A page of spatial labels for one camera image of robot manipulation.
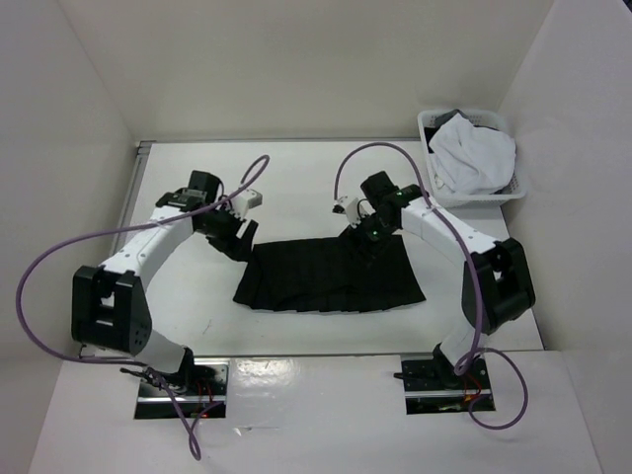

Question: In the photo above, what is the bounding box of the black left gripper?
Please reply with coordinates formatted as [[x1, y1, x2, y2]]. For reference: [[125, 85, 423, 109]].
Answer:
[[197, 201, 259, 263]]

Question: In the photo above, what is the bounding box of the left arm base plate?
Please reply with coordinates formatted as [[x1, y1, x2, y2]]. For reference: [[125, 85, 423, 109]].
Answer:
[[133, 357, 233, 421]]

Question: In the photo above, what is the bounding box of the black skirt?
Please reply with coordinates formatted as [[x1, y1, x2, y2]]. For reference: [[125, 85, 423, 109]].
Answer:
[[233, 236, 426, 313]]

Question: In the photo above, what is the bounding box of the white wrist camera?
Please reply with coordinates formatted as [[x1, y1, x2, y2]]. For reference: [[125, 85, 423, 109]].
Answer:
[[332, 196, 369, 228], [229, 189, 263, 220]]

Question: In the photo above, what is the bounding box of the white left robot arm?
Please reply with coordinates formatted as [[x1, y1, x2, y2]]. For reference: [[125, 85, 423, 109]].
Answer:
[[71, 171, 263, 395]]

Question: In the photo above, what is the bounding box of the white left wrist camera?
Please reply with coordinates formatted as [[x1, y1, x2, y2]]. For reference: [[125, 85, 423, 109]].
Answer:
[[229, 189, 263, 220]]

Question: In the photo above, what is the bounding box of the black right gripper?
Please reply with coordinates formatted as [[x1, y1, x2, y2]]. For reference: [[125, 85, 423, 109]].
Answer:
[[338, 210, 399, 274]]

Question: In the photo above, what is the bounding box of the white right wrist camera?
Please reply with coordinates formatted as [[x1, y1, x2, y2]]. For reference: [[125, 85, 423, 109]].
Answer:
[[332, 196, 369, 228]]

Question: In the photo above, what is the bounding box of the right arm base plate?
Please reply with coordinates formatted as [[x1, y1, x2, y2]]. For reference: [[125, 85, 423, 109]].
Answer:
[[393, 354, 496, 415]]

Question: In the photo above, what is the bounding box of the white skirt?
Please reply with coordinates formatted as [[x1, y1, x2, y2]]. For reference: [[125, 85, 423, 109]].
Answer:
[[429, 113, 516, 196]]

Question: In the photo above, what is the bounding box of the white plastic basket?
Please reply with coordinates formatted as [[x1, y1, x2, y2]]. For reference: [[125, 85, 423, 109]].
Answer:
[[418, 109, 526, 207]]

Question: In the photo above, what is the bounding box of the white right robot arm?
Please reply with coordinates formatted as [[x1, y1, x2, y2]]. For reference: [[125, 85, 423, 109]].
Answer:
[[335, 172, 536, 388]]

